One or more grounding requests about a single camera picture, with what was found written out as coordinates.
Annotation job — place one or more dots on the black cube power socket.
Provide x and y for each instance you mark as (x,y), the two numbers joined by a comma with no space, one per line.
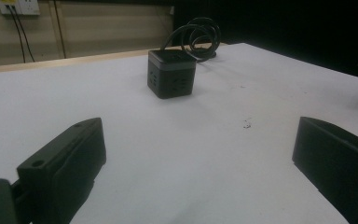
(171,74)

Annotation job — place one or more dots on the white wall socket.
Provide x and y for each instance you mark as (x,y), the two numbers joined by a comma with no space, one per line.
(20,6)

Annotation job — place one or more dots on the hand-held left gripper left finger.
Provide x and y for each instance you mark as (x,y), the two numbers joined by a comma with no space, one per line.
(65,161)

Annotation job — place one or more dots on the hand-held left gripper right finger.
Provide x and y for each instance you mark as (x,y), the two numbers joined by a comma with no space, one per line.
(338,161)

